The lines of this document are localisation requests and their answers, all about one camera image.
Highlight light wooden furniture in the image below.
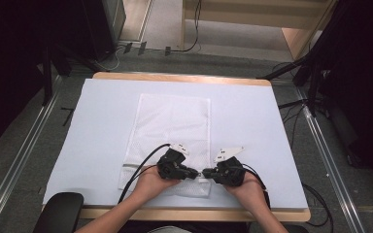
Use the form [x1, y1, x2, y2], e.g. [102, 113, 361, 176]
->
[180, 0, 338, 61]

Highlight dark curtain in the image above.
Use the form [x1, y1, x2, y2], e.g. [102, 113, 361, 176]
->
[0, 0, 51, 154]
[315, 0, 373, 193]

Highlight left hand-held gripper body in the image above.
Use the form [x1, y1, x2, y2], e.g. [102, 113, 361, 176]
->
[156, 143, 190, 181]

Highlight white table mat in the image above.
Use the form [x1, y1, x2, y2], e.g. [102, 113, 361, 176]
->
[42, 78, 309, 210]

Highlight person's dark clothing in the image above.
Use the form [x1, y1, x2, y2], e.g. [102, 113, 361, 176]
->
[118, 220, 252, 233]

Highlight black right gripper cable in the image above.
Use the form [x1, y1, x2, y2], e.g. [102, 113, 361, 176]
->
[242, 162, 272, 209]

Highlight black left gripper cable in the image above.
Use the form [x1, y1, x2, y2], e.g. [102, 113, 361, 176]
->
[118, 143, 172, 205]

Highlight black cabinet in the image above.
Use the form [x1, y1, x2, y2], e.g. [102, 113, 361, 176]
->
[81, 0, 127, 63]

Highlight person's right hand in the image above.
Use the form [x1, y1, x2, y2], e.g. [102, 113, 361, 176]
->
[223, 171, 269, 211]

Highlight black looped floor cable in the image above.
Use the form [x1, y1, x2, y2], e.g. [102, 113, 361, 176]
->
[300, 183, 334, 228]

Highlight person's left hand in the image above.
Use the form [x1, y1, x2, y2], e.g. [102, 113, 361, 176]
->
[129, 165, 183, 206]

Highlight wooden table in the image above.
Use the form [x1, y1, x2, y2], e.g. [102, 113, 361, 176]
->
[42, 71, 312, 223]

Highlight white floor cable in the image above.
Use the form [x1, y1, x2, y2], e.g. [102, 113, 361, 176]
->
[93, 45, 125, 72]

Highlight metal floor rail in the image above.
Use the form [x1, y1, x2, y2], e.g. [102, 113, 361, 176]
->
[0, 76, 63, 233]
[294, 86, 367, 233]

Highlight black metal stand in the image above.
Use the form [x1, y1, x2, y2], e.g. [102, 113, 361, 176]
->
[256, 48, 326, 117]
[41, 43, 54, 107]

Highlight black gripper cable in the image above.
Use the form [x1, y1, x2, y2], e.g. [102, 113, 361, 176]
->
[118, 143, 172, 205]
[242, 162, 272, 209]

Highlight black hanging cable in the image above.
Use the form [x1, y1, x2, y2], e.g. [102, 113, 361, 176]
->
[170, 0, 204, 53]

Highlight black floor cables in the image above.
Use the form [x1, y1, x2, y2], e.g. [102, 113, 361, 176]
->
[277, 96, 309, 150]

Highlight white mesh laundry bag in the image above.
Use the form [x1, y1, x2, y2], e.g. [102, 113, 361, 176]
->
[118, 93, 213, 199]

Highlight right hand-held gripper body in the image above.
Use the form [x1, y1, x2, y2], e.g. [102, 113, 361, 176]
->
[211, 146, 248, 188]

